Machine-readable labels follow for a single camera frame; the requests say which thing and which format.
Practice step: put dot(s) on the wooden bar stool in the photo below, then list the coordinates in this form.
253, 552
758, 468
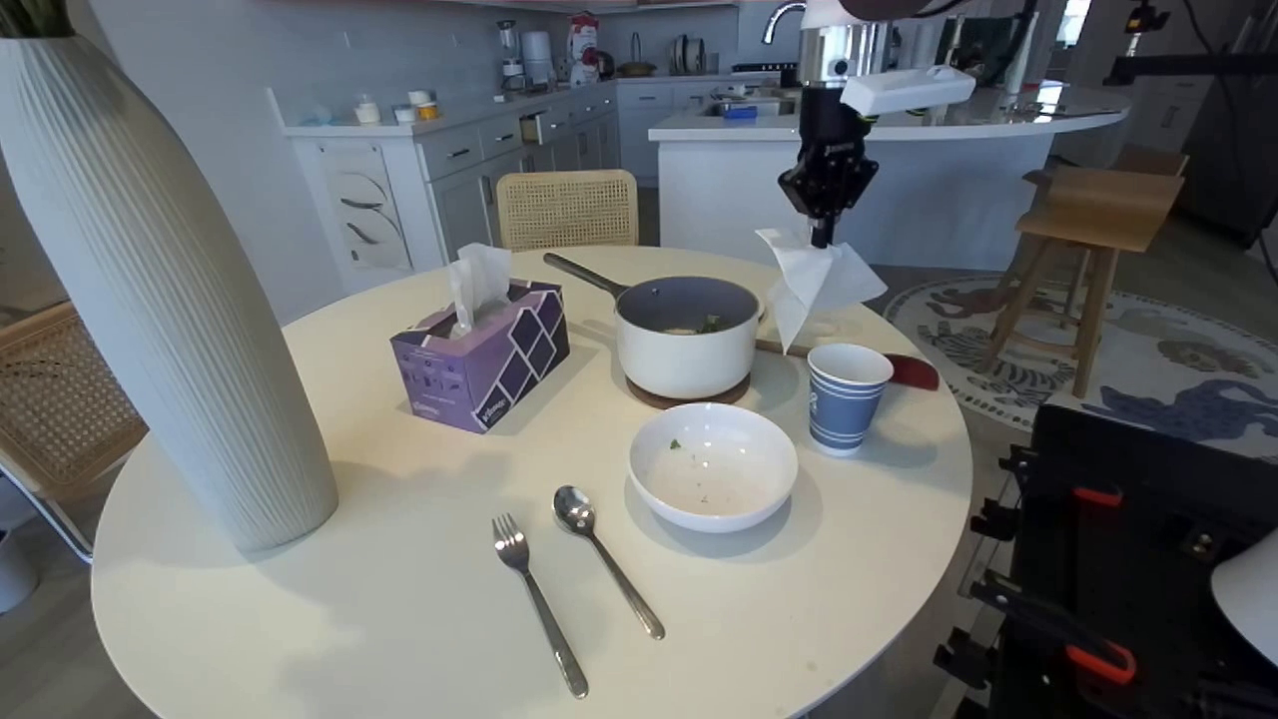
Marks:
1102, 215

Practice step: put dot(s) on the black equipment cart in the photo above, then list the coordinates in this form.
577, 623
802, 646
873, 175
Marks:
1106, 602

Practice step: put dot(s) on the white ribbed floor vase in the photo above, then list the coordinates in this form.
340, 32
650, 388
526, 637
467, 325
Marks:
167, 289

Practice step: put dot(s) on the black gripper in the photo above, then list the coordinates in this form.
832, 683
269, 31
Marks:
832, 164

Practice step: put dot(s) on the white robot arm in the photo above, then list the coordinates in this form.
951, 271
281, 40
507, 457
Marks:
844, 36

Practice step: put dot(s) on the beige upholstered chair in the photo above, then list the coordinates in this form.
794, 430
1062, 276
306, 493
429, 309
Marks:
566, 211

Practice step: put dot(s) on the white kitchen cabinet counter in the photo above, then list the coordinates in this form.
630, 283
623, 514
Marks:
395, 193

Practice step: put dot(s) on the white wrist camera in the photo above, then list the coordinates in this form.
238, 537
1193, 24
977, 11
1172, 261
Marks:
908, 90

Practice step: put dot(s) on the round wooden trivet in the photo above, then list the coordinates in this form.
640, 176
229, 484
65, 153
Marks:
670, 397

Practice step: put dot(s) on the purple tissue box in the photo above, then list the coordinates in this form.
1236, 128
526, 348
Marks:
477, 356

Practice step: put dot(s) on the blue white paper cup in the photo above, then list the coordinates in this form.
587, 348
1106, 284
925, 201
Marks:
844, 394

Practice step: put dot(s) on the silver spoon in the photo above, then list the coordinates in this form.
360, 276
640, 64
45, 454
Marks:
579, 516

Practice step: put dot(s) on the white paper napkin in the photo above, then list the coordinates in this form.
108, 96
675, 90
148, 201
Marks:
812, 283

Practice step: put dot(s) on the red silicone spatula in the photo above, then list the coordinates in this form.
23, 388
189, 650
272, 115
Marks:
904, 371

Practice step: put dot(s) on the patterned round rug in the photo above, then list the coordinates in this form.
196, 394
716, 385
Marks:
1160, 371

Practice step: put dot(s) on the white kitchen island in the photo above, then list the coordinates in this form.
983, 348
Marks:
948, 191

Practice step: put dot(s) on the silver fork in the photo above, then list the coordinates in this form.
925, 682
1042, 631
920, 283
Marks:
517, 552

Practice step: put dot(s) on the white ceramic bowl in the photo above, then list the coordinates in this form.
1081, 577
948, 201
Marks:
712, 468

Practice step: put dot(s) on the white pot with handle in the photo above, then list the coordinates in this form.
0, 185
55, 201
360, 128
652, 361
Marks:
656, 325

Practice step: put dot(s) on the woven cane chair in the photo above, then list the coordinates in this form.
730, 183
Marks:
65, 425

